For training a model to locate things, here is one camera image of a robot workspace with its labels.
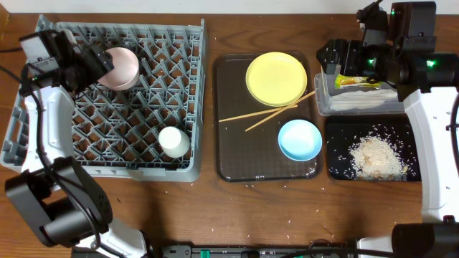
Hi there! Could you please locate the yellow green snack wrapper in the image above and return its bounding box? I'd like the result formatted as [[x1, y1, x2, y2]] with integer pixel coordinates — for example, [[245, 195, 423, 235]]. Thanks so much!
[[334, 75, 381, 89]]

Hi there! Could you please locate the white napkin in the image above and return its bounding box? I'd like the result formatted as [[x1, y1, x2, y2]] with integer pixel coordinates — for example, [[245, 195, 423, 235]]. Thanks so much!
[[330, 89, 397, 111]]

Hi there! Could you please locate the pink white bowl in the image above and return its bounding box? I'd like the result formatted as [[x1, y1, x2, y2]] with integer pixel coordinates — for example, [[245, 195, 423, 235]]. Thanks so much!
[[98, 47, 139, 91]]

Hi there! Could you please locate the light blue bowl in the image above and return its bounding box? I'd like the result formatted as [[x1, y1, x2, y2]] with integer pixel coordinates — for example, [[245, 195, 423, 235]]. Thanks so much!
[[278, 120, 323, 162]]

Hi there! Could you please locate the pile of rice waste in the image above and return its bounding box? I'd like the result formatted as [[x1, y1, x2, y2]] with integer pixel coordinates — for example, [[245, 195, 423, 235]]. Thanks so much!
[[328, 123, 420, 181]]

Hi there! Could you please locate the white paper cup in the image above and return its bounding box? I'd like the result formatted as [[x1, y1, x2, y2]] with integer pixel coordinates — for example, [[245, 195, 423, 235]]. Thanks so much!
[[158, 126, 191, 158]]

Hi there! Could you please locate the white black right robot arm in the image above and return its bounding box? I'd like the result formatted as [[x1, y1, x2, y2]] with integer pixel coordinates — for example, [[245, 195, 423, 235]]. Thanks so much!
[[316, 1, 458, 257]]

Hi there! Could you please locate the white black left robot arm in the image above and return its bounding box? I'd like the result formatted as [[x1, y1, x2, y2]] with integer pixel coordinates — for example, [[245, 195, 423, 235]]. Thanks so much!
[[5, 29, 151, 257]]

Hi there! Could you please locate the clear plastic waste bin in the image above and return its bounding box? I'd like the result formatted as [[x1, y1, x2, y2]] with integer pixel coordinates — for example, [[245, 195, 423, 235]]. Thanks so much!
[[313, 67, 404, 116]]

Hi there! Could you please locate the black waste tray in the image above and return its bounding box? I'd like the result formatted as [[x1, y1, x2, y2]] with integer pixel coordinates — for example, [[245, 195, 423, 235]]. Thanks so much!
[[324, 115, 422, 182]]

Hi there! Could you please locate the grey plastic dishwasher rack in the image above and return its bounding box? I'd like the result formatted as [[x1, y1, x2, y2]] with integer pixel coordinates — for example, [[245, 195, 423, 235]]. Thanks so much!
[[0, 14, 209, 183]]

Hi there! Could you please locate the lower wooden chopstick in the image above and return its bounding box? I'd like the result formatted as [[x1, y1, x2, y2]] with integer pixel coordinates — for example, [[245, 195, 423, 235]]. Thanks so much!
[[245, 91, 316, 132]]

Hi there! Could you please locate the wooden chopstick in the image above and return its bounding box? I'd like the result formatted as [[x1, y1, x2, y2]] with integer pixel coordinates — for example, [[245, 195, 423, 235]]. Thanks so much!
[[219, 107, 283, 122], [245, 91, 316, 132]]

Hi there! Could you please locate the upper wooden chopstick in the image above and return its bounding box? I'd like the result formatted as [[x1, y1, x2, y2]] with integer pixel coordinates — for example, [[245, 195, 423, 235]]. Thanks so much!
[[219, 107, 283, 122]]

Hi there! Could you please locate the yellow round plate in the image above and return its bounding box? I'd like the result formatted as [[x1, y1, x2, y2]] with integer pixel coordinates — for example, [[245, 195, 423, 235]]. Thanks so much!
[[245, 52, 308, 107]]

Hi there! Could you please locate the dark brown serving tray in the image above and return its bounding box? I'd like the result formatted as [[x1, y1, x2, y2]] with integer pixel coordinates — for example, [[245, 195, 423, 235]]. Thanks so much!
[[212, 54, 323, 183]]

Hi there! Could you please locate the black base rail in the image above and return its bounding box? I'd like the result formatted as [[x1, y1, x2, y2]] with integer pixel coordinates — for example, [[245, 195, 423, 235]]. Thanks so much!
[[161, 245, 353, 258]]

